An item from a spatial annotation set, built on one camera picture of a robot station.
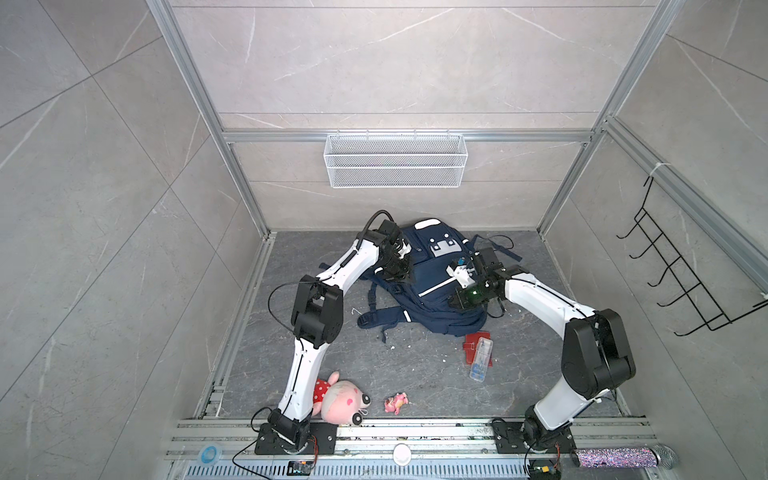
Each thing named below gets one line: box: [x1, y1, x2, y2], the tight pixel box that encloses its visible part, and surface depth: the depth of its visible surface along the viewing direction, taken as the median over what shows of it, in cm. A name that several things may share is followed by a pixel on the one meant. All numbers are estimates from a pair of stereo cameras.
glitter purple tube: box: [571, 443, 678, 470], surface depth 70 cm
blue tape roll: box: [198, 444, 222, 465], surface depth 73 cm
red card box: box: [463, 332, 493, 367], surface depth 90 cm
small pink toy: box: [384, 392, 409, 416], surface depth 79 cm
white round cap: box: [392, 443, 412, 466], surface depth 73 cm
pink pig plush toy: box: [312, 371, 371, 425], surface depth 74 cm
